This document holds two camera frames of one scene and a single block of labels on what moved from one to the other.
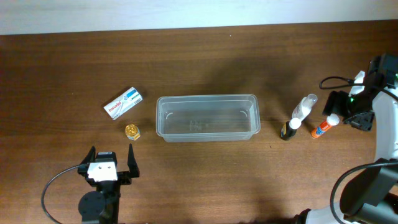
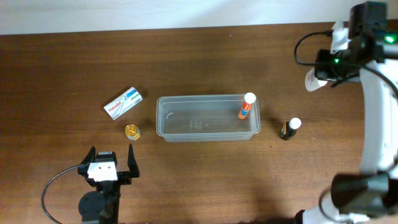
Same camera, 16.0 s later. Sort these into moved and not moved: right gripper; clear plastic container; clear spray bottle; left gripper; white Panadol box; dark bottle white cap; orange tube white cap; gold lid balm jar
Moved: orange tube white cap; clear spray bottle; right gripper
Not moved: clear plastic container; dark bottle white cap; white Panadol box; left gripper; gold lid balm jar
